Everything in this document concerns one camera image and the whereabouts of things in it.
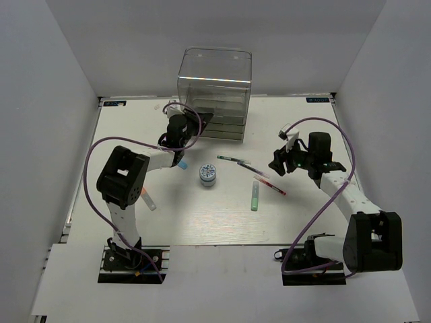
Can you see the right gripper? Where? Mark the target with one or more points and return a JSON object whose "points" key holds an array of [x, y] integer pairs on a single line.
{"points": [[281, 156]]}

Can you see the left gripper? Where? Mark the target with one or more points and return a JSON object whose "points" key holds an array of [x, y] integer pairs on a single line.
{"points": [[205, 118]]}

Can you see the clear plastic drawer organizer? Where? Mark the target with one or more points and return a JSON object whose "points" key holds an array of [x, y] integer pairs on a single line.
{"points": [[217, 81]]}

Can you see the blue white round tape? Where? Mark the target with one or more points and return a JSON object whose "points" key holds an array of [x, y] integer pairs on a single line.
{"points": [[207, 175]]}

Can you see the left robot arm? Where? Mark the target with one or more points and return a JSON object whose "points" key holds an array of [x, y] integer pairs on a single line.
{"points": [[121, 180]]}

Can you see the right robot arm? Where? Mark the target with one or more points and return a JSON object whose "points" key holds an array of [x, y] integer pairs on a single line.
{"points": [[373, 240]]}

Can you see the red pen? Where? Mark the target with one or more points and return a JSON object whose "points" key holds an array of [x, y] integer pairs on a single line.
{"points": [[270, 185]]}

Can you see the blue pen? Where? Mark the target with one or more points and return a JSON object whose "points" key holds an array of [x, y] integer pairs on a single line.
{"points": [[254, 170]]}

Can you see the green highlighter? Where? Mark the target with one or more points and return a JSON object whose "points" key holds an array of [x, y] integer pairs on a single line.
{"points": [[255, 196]]}

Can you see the green pen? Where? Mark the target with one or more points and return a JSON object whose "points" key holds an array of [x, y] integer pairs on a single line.
{"points": [[233, 159]]}

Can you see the blue highlighter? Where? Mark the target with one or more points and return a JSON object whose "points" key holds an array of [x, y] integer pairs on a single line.
{"points": [[183, 165]]}

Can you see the orange highlighter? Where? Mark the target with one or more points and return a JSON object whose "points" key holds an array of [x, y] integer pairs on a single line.
{"points": [[148, 200]]}

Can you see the left blue corner label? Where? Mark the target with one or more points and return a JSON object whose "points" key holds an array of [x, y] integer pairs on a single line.
{"points": [[114, 103]]}

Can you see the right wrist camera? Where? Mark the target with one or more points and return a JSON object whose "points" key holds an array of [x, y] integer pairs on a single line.
{"points": [[289, 134]]}

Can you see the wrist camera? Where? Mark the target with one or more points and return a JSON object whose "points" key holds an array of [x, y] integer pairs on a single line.
{"points": [[289, 134], [172, 108]]}

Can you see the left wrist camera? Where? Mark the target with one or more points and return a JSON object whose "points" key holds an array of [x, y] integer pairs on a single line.
{"points": [[172, 108]]}

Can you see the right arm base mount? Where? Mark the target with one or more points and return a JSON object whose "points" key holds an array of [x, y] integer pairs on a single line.
{"points": [[325, 276]]}

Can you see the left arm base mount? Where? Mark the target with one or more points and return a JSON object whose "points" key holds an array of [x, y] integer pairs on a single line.
{"points": [[115, 269]]}

